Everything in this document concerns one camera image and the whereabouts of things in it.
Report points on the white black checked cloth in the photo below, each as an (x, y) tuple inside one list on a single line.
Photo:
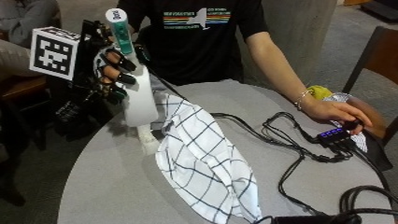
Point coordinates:
[(202, 155)]

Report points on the wooden bench with black legs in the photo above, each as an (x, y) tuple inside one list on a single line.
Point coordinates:
[(20, 87)]

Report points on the yellow cloth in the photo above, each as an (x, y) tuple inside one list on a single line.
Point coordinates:
[(319, 92)]

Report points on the wooden chair with black frame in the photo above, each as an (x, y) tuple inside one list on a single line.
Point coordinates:
[(383, 56)]

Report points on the white spray bottle teal nozzle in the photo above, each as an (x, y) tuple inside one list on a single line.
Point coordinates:
[(141, 96)]

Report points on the the person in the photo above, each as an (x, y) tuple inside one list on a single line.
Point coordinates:
[(194, 53)]

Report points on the black device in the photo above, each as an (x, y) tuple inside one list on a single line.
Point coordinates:
[(314, 219)]

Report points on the black hub with blue lights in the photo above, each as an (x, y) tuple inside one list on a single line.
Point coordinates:
[(333, 135)]

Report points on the white cube with black markers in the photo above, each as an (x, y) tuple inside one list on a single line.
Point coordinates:
[(52, 53)]

